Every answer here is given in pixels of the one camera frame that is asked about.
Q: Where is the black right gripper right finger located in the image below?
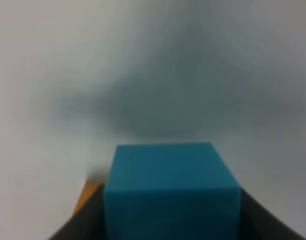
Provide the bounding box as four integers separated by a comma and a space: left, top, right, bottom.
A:
238, 189, 304, 240

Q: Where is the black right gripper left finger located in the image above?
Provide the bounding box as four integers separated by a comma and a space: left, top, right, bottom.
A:
51, 184, 106, 240

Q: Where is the orange block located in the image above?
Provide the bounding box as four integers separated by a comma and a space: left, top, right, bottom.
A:
73, 180, 104, 215

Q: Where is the blue block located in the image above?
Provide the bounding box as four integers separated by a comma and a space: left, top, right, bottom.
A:
103, 143, 241, 240

